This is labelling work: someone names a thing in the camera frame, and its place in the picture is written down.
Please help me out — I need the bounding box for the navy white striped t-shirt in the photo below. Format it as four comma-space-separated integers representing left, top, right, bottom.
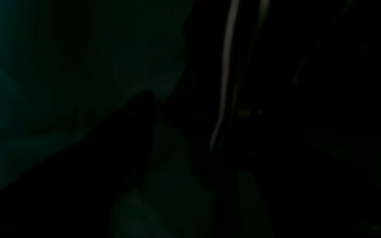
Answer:
167, 0, 381, 238

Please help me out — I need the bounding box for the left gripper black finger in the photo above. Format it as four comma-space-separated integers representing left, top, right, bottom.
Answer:
0, 91, 156, 238

